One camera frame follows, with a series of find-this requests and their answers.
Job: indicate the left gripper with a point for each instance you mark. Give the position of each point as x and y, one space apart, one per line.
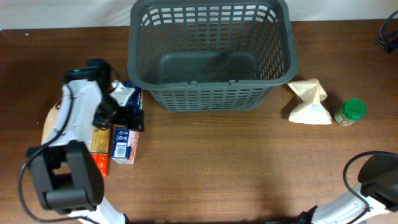
122 120

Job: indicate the orange spaghetti packet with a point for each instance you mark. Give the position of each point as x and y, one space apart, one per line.
100 149

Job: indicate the blue pasta box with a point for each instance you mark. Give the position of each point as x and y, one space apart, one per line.
125 141

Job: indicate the beige snack bag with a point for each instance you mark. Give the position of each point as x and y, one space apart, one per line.
50 120

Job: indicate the grey plastic shopping basket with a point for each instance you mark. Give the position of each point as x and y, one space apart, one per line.
210 55

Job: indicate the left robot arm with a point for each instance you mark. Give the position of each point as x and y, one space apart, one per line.
64 174

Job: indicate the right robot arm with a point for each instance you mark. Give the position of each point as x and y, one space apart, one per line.
374 194

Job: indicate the cream folded paper bag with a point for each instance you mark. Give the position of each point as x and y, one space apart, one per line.
310 110

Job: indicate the green lid jar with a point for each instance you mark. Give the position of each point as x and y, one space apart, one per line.
350 112

